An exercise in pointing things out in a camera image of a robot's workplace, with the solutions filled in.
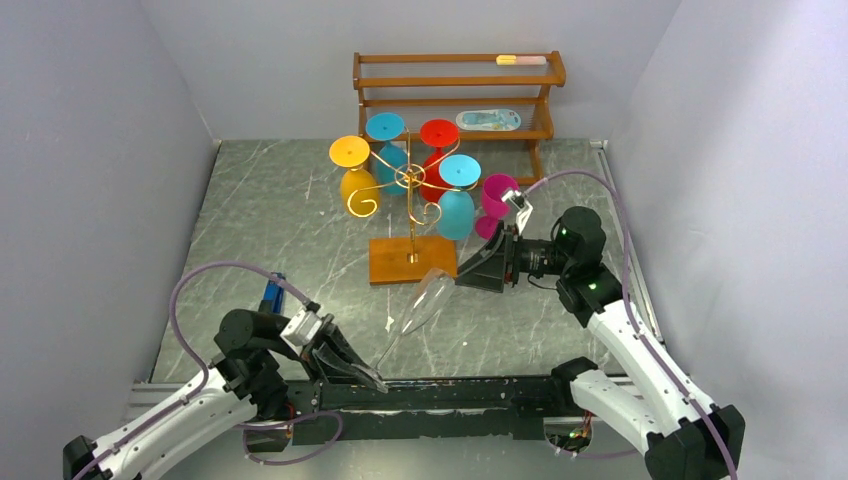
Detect clear wine glass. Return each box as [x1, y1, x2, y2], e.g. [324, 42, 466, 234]
[351, 268, 455, 393]

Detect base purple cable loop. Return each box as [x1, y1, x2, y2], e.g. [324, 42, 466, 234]
[241, 409, 346, 467]

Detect blue wine glass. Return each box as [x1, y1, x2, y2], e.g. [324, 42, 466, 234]
[436, 154, 482, 241]
[365, 112, 407, 196]

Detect red wine glass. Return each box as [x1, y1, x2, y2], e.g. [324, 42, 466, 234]
[419, 119, 459, 203]

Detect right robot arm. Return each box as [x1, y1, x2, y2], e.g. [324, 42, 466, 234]
[456, 206, 745, 479]

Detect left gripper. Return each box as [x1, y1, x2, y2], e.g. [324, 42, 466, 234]
[269, 312, 381, 387]

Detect gold wire glass rack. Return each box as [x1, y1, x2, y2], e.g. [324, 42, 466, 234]
[365, 128, 457, 286]

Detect wooden shelf rack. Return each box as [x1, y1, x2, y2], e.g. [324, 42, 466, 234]
[352, 50, 567, 185]

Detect yellow wine glass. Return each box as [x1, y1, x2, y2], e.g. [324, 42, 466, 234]
[328, 135, 380, 218]

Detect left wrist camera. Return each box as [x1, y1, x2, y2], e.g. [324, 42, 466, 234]
[280, 308, 323, 351]

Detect magenta wine glass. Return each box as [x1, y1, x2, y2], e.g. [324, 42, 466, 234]
[474, 173, 519, 240]

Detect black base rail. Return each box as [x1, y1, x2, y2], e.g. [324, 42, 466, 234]
[283, 375, 586, 446]

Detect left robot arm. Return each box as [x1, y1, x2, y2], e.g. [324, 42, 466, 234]
[62, 309, 389, 479]

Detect blue wine glass back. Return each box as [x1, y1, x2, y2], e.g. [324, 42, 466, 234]
[365, 112, 407, 196]

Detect blue packaged item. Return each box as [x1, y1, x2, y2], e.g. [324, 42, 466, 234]
[455, 109, 522, 132]

